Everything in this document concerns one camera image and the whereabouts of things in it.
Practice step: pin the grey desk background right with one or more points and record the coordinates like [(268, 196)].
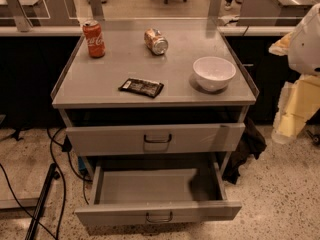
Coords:
[(273, 12)]

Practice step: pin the black bar on floor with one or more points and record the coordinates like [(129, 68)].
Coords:
[(40, 203)]

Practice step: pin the grey drawer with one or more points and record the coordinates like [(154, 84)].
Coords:
[(154, 139), (133, 192)]

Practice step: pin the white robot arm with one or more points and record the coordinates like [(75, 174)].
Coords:
[(304, 49)]

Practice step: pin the dark cloth on floor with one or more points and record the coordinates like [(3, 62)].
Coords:
[(251, 142)]

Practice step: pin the grey top drawer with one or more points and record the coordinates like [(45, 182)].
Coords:
[(154, 139)]

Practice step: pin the black snack packet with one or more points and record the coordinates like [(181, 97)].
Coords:
[(142, 87)]

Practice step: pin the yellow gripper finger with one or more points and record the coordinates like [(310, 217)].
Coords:
[(281, 47), (298, 103)]

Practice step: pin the grey metal drawer cabinet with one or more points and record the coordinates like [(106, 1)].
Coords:
[(87, 94)]

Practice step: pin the red coca-cola can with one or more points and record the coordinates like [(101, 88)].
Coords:
[(93, 34)]

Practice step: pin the clear acrylic barrier panel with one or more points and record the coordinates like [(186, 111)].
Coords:
[(58, 13)]

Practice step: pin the orange can lying down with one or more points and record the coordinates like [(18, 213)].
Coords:
[(155, 41)]

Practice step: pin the white bowl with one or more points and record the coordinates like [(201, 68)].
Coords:
[(213, 73)]

